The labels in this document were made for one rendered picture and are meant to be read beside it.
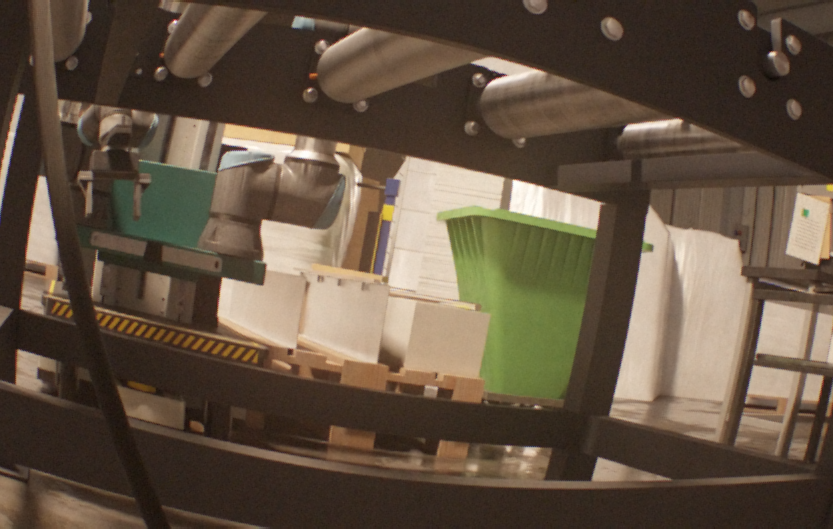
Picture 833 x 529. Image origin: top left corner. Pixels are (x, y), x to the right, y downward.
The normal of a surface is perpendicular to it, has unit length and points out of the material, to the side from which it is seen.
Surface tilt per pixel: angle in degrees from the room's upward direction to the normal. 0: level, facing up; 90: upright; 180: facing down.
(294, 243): 99
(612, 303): 90
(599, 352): 90
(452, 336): 90
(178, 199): 90
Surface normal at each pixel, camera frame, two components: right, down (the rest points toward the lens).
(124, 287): 0.33, 0.02
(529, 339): 0.14, 0.17
